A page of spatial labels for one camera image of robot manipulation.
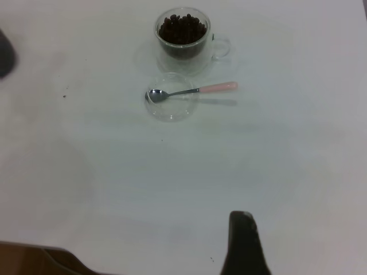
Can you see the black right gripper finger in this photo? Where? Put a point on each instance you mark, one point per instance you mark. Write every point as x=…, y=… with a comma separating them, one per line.
x=243, y=246

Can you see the dark grey ceramic mug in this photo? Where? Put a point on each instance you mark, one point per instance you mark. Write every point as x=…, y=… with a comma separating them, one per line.
x=5, y=57

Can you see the dark coffee beans pile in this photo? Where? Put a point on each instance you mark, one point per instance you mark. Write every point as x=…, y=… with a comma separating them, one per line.
x=182, y=28

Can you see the clear glass saucer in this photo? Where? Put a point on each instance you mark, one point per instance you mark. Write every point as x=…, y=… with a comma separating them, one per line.
x=175, y=113

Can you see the dark rounded edge panel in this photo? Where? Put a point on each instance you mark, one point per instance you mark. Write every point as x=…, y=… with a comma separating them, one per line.
x=66, y=263

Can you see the clear double-wall glass cup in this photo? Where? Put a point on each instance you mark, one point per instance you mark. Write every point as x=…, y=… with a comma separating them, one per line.
x=183, y=66

